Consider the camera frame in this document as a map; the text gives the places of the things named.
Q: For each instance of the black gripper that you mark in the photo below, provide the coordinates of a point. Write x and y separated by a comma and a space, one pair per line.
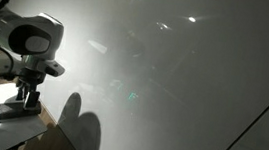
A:
30, 80

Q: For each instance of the black whiteboard eraser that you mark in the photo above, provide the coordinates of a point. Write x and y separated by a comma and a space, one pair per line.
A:
13, 112

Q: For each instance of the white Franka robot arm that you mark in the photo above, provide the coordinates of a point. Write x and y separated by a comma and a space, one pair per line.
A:
18, 32

